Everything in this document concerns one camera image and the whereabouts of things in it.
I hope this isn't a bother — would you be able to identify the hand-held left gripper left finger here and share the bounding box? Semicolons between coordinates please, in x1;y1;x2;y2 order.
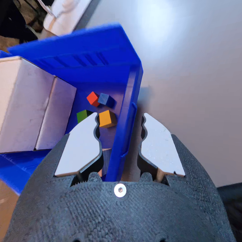
54;113;104;177

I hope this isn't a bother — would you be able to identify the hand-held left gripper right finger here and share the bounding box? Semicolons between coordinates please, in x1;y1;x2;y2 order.
138;113;186;179

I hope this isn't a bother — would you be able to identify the green wooden cube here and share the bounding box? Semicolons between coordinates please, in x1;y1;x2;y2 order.
77;110;93;124

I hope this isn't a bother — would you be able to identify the orange wooden cube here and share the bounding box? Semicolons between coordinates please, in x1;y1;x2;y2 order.
98;110;117;128

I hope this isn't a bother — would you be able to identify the red wooden cube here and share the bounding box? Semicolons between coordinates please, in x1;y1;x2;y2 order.
86;92;100;107

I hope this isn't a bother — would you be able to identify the blue wooden cube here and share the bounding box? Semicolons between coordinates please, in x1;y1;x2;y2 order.
98;93;116;109

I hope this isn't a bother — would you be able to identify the white cardboard box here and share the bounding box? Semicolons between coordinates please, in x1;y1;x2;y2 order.
0;56;77;154

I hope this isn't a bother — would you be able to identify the blue plastic bin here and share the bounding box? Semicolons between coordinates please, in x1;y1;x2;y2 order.
0;23;143;195

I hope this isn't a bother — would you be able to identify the white moulded object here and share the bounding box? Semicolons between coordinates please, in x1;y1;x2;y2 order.
43;0;93;37

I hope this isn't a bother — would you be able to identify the dark patterned cloth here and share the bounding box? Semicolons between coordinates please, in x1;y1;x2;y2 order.
0;0;54;44

